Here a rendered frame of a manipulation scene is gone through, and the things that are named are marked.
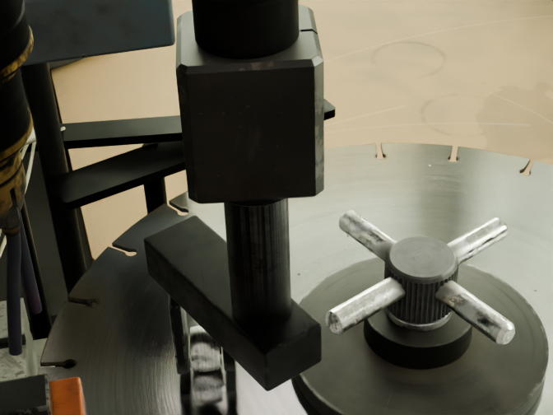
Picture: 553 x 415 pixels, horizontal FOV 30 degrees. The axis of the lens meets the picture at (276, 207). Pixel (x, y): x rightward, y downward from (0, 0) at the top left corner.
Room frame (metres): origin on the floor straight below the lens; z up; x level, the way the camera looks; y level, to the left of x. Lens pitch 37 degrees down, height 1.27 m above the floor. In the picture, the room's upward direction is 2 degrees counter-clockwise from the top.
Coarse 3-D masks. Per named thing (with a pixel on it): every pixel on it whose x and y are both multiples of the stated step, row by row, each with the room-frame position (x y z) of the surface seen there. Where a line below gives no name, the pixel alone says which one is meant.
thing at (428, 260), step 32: (352, 224) 0.35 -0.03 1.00; (384, 256) 0.33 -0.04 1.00; (416, 256) 0.32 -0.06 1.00; (448, 256) 0.32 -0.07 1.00; (384, 288) 0.31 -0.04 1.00; (416, 288) 0.31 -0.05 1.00; (448, 288) 0.31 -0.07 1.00; (352, 320) 0.29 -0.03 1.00; (416, 320) 0.31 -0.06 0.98; (480, 320) 0.29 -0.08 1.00
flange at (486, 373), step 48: (336, 288) 0.35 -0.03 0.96; (480, 288) 0.35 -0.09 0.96; (336, 336) 0.32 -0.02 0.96; (384, 336) 0.31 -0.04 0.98; (432, 336) 0.31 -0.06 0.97; (480, 336) 0.32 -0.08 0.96; (528, 336) 0.32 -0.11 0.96; (336, 384) 0.30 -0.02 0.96; (384, 384) 0.29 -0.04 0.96; (432, 384) 0.29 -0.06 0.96; (480, 384) 0.29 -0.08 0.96; (528, 384) 0.29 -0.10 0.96
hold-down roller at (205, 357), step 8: (192, 328) 0.32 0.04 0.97; (200, 328) 0.32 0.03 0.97; (192, 336) 0.32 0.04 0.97; (200, 336) 0.32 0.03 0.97; (208, 336) 0.32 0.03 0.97; (192, 344) 0.31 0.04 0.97; (200, 344) 0.31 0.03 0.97; (208, 344) 0.31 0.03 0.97; (216, 344) 0.31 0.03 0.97; (192, 352) 0.31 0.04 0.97; (200, 352) 0.31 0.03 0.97; (208, 352) 0.31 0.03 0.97; (216, 352) 0.31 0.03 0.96; (192, 360) 0.31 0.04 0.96; (200, 360) 0.31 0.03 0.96; (208, 360) 0.31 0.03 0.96; (216, 360) 0.31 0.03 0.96; (192, 368) 0.31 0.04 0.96; (200, 368) 0.31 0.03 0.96; (208, 368) 0.31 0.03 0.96; (216, 368) 0.31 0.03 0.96
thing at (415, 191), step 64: (384, 192) 0.44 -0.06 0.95; (448, 192) 0.44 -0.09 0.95; (512, 192) 0.44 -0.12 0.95; (128, 256) 0.39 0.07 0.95; (320, 256) 0.39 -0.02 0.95; (512, 256) 0.38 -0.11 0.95; (64, 320) 0.35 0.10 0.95; (128, 320) 0.35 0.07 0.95; (192, 320) 0.35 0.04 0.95; (128, 384) 0.31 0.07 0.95; (192, 384) 0.31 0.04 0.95; (256, 384) 0.31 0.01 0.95
